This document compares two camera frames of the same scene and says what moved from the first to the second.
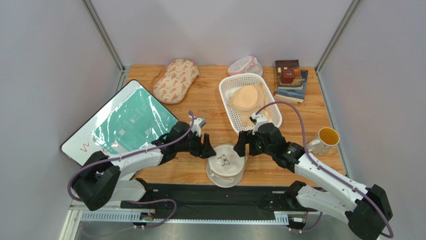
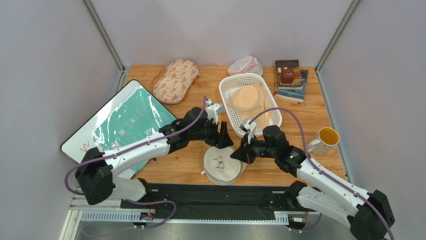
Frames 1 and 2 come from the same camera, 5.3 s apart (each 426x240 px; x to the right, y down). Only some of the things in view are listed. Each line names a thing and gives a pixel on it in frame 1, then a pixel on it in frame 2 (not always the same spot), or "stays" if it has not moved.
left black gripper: [202, 150] -> [221, 140]
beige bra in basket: [245, 101] stays
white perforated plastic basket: [242, 96] stays
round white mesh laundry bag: [226, 169] stays
